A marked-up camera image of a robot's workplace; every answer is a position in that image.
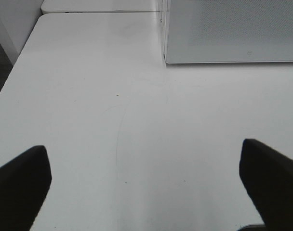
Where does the white microwave oven body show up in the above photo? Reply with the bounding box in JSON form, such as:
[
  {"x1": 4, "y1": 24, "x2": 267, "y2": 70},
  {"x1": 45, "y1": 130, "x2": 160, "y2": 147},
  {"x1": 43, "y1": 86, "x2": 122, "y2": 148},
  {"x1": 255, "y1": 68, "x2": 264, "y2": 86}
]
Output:
[{"x1": 157, "y1": 0, "x2": 171, "y2": 64}]

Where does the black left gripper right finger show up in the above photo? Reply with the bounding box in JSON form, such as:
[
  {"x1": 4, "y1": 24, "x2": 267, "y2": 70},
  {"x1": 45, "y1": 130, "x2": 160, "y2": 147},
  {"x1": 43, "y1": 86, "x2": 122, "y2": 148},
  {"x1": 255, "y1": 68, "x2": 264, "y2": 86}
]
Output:
[{"x1": 239, "y1": 139, "x2": 293, "y2": 231}]

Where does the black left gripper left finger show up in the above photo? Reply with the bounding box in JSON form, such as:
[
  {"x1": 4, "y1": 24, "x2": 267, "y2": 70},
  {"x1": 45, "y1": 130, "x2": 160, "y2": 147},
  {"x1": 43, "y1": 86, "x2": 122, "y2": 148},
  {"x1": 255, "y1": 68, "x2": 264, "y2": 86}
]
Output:
[{"x1": 0, "y1": 145, "x2": 52, "y2": 231}]

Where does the white microwave door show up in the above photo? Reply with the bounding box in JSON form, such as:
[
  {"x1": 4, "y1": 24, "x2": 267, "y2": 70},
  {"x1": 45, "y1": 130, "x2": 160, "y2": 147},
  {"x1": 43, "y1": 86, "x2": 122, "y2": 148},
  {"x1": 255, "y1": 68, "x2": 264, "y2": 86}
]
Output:
[{"x1": 162, "y1": 0, "x2": 293, "y2": 64}]

